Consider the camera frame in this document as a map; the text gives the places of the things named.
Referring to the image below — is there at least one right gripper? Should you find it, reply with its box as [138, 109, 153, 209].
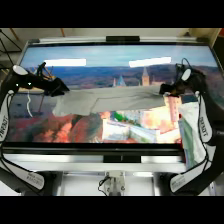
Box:
[158, 82, 183, 98]

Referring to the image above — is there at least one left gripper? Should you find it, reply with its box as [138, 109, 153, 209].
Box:
[45, 77, 71, 98]

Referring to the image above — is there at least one grey garment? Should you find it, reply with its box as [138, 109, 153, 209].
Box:
[52, 83, 168, 118]

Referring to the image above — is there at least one white garment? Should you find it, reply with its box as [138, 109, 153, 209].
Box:
[178, 101, 210, 171]

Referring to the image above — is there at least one pale green garment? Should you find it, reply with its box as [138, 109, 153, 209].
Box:
[180, 118, 196, 169]

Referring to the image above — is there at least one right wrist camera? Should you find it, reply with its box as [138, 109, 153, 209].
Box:
[174, 63, 184, 82]

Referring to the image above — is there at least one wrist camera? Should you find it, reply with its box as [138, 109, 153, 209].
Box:
[174, 63, 184, 82]
[35, 61, 48, 80]

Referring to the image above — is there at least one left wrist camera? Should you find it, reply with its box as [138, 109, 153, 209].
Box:
[35, 61, 48, 80]

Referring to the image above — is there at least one black cable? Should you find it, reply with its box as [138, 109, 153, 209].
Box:
[97, 175, 113, 197]
[180, 57, 194, 72]

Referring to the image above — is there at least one silver frame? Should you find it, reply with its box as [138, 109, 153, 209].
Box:
[0, 35, 224, 197]

